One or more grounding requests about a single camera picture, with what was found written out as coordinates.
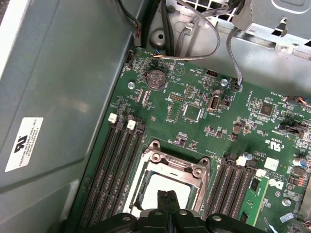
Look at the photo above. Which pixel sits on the silver motherboard screw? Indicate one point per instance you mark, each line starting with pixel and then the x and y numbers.
pixel 131 85
pixel 286 201
pixel 223 82

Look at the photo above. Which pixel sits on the metal drive cage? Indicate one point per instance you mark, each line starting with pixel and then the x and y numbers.
pixel 264 26

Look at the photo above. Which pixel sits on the internal USB port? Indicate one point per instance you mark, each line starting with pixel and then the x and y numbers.
pixel 213 103

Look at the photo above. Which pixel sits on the metal socket cover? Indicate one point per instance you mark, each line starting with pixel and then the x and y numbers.
pixel 176 163

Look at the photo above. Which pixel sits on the CPU socket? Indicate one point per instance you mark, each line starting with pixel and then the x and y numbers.
pixel 155 145

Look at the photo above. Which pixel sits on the RAM slot with white clip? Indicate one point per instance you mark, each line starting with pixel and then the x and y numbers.
pixel 98 170
pixel 227 194
pixel 118 170

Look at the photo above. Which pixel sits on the metal locking lever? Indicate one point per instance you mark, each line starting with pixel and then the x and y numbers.
pixel 207 184

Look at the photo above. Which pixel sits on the green motherboard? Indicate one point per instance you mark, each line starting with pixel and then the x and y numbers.
pixel 218 136

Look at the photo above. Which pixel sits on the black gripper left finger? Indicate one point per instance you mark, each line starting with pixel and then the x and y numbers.
pixel 162 200

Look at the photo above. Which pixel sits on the RAM slot with black clip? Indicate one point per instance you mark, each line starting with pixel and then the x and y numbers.
pixel 107 170
pixel 238 194
pixel 216 194
pixel 129 170

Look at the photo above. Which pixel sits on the pale blue tag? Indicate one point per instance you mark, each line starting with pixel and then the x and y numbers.
pixel 287 217

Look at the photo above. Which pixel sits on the black PC case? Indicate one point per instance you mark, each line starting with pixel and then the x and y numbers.
pixel 60 85

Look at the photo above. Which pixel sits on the coin cell battery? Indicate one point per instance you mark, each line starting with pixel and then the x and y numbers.
pixel 156 80

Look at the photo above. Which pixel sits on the green RAM stick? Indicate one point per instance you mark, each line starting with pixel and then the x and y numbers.
pixel 255 201

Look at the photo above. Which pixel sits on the white printed label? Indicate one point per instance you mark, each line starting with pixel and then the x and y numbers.
pixel 24 145

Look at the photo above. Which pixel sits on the silver CPU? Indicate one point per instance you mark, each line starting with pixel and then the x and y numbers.
pixel 170 183

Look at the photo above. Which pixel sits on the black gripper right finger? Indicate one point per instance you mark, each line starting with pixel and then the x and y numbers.
pixel 173 200

